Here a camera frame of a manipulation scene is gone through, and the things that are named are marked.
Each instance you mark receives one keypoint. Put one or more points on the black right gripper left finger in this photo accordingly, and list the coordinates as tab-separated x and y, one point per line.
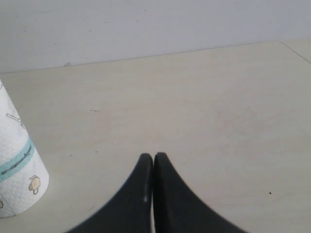
129	210

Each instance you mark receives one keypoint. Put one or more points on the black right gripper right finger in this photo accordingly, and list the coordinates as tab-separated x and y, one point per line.
177	209

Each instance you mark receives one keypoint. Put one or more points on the printed white paper towel roll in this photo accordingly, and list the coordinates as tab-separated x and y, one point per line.
23	177

